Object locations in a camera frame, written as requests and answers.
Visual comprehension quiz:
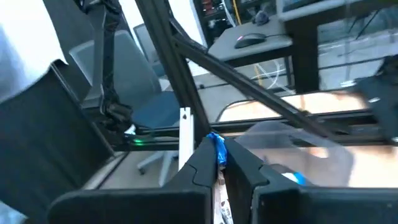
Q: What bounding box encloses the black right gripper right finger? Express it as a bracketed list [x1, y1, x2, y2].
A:
[223, 138, 398, 224]

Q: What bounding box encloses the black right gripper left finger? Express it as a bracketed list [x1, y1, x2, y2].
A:
[46, 138, 219, 224]

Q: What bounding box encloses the white blue Hershey's bar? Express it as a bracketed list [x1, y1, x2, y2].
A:
[281, 170, 307, 187]
[206, 132, 234, 224]

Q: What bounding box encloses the dark translucent grey bin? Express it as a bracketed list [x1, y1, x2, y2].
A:
[234, 120, 355, 189]

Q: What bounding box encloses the grey blue office chair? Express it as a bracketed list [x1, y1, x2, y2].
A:
[68, 24, 200, 187]

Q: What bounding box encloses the grey desk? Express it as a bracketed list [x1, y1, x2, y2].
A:
[207, 14, 324, 94]

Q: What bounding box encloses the black computer mouse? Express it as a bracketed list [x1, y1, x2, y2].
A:
[233, 32, 267, 50]

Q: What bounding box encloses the person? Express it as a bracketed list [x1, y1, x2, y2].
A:
[0, 0, 116, 224]

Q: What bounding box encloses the white metal bracket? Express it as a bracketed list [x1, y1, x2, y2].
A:
[178, 107, 195, 172]

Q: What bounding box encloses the black sleeved cable bundle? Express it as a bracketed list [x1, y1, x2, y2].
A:
[74, 0, 134, 133]

